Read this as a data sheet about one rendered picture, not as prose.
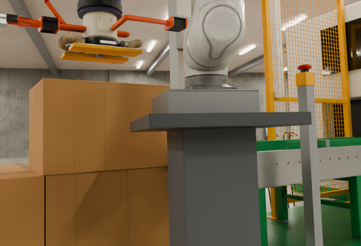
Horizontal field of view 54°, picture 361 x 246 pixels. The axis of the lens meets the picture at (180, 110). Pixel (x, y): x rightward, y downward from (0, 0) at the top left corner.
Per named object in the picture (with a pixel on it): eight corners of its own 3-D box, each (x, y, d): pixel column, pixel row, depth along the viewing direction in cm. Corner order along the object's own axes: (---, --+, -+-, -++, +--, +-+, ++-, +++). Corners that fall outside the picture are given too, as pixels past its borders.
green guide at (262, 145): (360, 145, 340) (359, 136, 341) (370, 145, 332) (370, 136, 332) (230, 153, 258) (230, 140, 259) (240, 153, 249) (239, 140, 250)
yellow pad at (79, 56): (122, 64, 200) (122, 56, 201) (128, 60, 192) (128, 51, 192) (60, 59, 184) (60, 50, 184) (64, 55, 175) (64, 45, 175)
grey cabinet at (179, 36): (194, 51, 324) (193, 19, 327) (197, 50, 320) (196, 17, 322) (175, 49, 314) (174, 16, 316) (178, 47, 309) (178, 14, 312)
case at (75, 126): (138, 162, 207) (137, 94, 210) (172, 166, 173) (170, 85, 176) (28, 169, 176) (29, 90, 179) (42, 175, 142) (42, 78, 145)
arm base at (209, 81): (251, 91, 122) (251, 74, 122) (192, 90, 115) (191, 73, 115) (228, 96, 139) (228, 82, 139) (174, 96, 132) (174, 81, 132)
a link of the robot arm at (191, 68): (224, 80, 135) (222, 24, 137) (235, 72, 117) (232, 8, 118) (181, 81, 134) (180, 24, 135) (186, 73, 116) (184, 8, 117)
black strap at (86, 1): (114, 22, 196) (113, 15, 197) (129, 9, 176) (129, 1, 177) (72, 17, 185) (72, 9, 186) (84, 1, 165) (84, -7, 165)
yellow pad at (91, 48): (135, 57, 184) (135, 48, 184) (142, 53, 175) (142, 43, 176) (68, 51, 167) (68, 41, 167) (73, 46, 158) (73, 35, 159)
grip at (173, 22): (179, 33, 178) (179, 23, 179) (187, 28, 171) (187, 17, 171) (164, 30, 174) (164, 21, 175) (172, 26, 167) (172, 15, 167)
